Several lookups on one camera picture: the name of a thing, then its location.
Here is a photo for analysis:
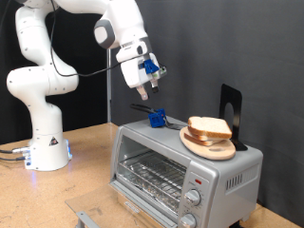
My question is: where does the silver toaster oven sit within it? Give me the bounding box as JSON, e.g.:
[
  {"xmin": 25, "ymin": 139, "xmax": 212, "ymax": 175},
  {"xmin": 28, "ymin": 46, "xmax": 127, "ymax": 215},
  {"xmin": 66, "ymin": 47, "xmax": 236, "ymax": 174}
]
[{"xmin": 108, "ymin": 116, "xmax": 264, "ymax": 228}]

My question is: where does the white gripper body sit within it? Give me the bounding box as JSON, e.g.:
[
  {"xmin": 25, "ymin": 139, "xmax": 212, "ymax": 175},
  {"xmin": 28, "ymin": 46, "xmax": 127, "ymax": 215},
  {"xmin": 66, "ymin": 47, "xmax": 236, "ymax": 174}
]
[{"xmin": 115, "ymin": 43, "xmax": 162, "ymax": 90}]

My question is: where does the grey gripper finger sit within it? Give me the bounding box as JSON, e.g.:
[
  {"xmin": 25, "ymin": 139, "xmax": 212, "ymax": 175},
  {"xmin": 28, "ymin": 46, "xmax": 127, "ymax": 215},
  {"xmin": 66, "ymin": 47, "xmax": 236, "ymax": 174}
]
[{"xmin": 136, "ymin": 85, "xmax": 150, "ymax": 102}]

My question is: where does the metal pole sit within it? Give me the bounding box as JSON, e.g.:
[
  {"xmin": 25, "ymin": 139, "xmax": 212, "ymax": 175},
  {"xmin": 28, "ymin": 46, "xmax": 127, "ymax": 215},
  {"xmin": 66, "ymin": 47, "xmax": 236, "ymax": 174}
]
[{"xmin": 105, "ymin": 47, "xmax": 113, "ymax": 124}]

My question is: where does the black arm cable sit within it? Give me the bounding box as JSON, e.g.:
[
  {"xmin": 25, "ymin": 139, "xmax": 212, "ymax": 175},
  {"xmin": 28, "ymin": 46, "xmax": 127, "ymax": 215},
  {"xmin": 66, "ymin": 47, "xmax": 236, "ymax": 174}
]
[{"xmin": 49, "ymin": 0, "xmax": 141, "ymax": 79}]

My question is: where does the glass oven door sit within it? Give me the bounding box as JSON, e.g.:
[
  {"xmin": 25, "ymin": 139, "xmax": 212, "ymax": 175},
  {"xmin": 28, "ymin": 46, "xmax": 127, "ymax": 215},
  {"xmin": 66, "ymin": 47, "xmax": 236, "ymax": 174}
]
[{"xmin": 65, "ymin": 182, "xmax": 180, "ymax": 228}]

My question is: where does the base cable with silver plug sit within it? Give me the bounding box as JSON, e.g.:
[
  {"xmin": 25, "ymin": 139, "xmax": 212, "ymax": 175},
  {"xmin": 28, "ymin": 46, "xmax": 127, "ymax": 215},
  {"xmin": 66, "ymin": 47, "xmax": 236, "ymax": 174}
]
[{"xmin": 0, "ymin": 145, "xmax": 31, "ymax": 156}]

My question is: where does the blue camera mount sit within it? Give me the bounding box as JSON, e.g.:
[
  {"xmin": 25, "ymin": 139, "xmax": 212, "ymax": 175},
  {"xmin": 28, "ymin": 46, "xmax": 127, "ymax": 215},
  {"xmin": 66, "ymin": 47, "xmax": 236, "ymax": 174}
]
[{"xmin": 139, "ymin": 59, "xmax": 161, "ymax": 76}]

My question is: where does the silver oven knob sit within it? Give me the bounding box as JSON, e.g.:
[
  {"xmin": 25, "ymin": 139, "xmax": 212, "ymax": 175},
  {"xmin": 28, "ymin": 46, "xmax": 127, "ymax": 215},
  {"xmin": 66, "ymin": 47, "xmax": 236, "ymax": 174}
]
[
  {"xmin": 184, "ymin": 189, "xmax": 202, "ymax": 207},
  {"xmin": 179, "ymin": 213, "xmax": 198, "ymax": 228}
]

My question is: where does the round wooden cutting board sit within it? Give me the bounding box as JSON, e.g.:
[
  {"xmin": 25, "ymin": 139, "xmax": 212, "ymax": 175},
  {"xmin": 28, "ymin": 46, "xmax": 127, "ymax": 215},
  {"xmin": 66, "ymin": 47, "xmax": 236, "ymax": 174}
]
[{"xmin": 179, "ymin": 125, "xmax": 238, "ymax": 162}]

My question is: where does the white bread slice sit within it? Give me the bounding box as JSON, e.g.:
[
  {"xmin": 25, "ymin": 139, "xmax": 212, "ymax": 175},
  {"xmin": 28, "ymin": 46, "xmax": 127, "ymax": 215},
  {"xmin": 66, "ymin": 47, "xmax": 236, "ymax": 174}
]
[
  {"xmin": 187, "ymin": 115, "xmax": 233, "ymax": 140},
  {"xmin": 183, "ymin": 126, "xmax": 223, "ymax": 147}
]

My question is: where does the wire oven rack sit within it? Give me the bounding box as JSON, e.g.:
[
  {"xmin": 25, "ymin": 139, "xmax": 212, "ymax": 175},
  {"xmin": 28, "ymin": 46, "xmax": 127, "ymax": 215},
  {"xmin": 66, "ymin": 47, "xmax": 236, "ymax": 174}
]
[{"xmin": 117, "ymin": 151, "xmax": 188, "ymax": 212}]

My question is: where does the thin black base cable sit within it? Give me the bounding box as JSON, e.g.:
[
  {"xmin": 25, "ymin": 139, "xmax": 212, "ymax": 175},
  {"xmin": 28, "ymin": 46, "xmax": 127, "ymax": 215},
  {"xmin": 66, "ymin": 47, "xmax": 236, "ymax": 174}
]
[{"xmin": 0, "ymin": 155, "xmax": 27, "ymax": 162}]

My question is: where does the spatula with blue grip block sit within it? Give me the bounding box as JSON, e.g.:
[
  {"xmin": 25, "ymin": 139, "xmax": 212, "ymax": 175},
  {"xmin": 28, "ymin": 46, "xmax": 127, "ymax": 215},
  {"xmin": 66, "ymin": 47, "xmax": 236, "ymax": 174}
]
[{"xmin": 129, "ymin": 104, "xmax": 188, "ymax": 131}]

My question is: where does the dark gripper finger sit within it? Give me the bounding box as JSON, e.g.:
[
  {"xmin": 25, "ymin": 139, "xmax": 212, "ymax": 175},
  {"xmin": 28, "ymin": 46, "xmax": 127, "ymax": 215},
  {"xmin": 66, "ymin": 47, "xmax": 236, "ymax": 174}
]
[{"xmin": 149, "ymin": 78, "xmax": 161, "ymax": 94}]

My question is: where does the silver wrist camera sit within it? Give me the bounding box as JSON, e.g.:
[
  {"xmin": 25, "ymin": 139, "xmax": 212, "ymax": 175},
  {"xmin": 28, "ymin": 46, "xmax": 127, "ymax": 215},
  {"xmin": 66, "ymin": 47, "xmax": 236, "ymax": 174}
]
[{"xmin": 151, "ymin": 65, "xmax": 168, "ymax": 81}]

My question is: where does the black metal bookend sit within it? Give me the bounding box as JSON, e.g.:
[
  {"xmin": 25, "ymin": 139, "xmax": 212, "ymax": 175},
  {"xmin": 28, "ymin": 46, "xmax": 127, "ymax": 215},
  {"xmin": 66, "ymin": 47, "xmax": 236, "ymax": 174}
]
[{"xmin": 218, "ymin": 83, "xmax": 249, "ymax": 152}]

